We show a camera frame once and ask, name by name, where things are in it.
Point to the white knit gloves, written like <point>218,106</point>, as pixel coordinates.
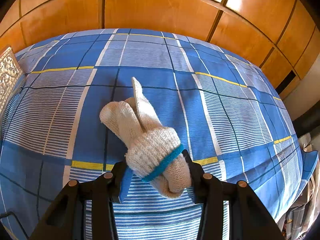
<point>154,152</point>

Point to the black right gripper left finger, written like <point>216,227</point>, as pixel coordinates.
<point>65,217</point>

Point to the ornate gold tissue box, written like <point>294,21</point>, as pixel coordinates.
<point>10,74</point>

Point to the wooden wardrobe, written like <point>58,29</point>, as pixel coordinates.
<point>279,36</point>

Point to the blue plaid bedsheet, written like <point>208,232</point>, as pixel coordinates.
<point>225,111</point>

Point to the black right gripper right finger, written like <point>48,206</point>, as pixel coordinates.
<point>249,218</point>

